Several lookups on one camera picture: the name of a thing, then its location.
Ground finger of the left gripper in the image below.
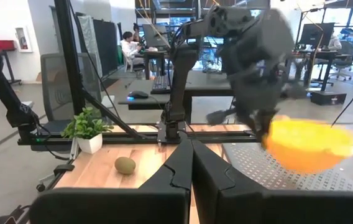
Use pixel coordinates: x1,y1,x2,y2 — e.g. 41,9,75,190
237,111,258,133
255,110,278,147

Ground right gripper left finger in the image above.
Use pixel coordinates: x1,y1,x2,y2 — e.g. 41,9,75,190
29,138,195,224

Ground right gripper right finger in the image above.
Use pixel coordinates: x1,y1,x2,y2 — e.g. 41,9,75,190
191,139,353,224

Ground brown-green kiwi fruit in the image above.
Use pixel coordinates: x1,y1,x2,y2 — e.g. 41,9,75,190
114,156,137,175

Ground yellow plastic colander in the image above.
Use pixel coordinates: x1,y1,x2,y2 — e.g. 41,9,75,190
262,114,353,175

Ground grey perforated metal stand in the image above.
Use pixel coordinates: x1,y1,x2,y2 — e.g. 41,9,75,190
221,141,353,192

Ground dark grey desk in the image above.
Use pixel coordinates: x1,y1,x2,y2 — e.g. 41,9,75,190
117,70,236,125

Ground black monitor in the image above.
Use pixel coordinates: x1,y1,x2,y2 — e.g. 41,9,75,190
142,24,170,48
298,22,336,47

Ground green plant in white pot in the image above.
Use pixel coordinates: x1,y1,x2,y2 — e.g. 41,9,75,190
60,106,114,155

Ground person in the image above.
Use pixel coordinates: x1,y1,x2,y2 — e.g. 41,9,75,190
132,23,142,43
323,30,342,52
119,30,145,68

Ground black keyboard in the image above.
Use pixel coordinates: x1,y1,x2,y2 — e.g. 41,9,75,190
150,74,172,95

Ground black computer mouse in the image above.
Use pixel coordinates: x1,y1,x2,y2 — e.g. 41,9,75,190
127,90,150,100

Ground grey mesh office chair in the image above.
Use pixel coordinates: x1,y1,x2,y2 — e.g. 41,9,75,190
40,52,103,138

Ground black partition panel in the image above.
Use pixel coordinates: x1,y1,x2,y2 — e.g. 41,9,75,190
92,18,119,77

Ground black aluminium table frame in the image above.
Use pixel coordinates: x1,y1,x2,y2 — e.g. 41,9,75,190
17,0,260,147

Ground wall fire extinguisher cabinet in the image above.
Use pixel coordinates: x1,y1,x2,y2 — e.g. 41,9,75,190
14,26,33,53

